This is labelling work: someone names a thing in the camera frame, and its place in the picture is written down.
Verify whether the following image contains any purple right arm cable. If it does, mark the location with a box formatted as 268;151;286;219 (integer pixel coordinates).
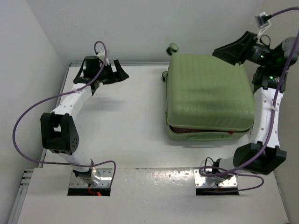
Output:
198;6;299;192

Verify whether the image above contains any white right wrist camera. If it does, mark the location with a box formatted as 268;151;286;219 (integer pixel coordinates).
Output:
255;12;271;37

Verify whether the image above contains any red garment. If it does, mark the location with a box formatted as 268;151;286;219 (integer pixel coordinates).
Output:
169;126;235;134

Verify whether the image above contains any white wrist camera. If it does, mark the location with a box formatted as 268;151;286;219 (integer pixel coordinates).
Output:
255;12;271;37
96;49;108;61

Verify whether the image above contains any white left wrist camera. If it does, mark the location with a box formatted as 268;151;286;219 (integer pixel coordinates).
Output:
96;49;108;61

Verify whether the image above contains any green suitcase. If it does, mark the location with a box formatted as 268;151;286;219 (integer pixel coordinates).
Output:
162;43;255;141

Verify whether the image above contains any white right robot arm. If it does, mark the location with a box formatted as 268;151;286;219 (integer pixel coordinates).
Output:
209;31;299;179

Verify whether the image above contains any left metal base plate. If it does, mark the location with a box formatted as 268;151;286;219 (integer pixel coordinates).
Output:
69;168;113;189

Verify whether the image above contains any metal base plate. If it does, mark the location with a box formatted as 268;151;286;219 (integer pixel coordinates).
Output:
193;168;237;189
69;168;113;189

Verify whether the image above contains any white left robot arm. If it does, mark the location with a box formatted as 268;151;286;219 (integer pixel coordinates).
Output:
40;54;129;185

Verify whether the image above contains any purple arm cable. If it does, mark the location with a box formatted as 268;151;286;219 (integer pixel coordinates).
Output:
198;6;299;192
12;41;117;182

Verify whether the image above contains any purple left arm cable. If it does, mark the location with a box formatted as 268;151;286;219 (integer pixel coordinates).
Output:
12;41;117;182

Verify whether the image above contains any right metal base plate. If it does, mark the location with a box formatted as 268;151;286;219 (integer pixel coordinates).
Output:
193;168;237;189

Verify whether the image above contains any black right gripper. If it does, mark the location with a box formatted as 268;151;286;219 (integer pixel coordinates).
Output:
213;31;274;67

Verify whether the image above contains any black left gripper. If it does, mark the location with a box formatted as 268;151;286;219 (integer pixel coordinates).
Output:
94;59;128;84

